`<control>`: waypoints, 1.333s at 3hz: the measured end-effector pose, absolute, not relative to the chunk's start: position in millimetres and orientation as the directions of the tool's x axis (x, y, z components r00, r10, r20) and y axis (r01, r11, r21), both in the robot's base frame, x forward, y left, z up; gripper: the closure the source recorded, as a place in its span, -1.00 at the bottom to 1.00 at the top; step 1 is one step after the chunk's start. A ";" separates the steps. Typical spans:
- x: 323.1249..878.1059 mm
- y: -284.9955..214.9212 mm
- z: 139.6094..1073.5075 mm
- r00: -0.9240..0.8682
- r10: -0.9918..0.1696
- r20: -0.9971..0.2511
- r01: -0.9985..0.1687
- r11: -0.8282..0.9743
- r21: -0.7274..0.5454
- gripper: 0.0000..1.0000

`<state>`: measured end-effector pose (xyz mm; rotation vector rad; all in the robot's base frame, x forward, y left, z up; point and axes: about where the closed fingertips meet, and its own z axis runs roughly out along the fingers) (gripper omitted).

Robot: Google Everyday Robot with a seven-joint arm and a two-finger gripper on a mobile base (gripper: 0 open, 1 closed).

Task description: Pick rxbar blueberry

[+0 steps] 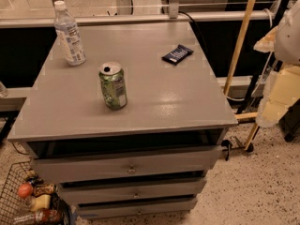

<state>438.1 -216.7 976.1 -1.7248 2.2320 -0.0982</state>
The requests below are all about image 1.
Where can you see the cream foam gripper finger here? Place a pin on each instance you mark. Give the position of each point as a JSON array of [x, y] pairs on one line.
[[281, 91]]

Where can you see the blue rxbar blueberry wrapper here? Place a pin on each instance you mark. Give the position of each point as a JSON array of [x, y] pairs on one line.
[[177, 55]]

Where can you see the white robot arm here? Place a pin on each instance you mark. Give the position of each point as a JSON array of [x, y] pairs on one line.
[[284, 39]]

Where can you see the grey drawer cabinet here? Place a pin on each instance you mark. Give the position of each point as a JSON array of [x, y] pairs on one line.
[[148, 157]]

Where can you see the green soda can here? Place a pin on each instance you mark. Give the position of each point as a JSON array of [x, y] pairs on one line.
[[113, 87]]

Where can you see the clear plastic water bottle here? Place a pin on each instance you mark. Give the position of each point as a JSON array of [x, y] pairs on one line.
[[68, 34]]

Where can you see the red sauce bottle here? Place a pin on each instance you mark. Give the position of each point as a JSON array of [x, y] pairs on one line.
[[39, 217]]

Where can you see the red tomato toy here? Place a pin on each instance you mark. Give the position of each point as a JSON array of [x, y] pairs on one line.
[[25, 190]]

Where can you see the wooden easel frame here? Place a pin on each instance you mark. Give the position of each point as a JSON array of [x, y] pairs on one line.
[[237, 60]]

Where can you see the metal guard rail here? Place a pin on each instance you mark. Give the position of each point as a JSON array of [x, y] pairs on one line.
[[215, 16]]

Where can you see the black wire basket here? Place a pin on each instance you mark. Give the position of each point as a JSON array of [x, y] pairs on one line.
[[10, 201]]

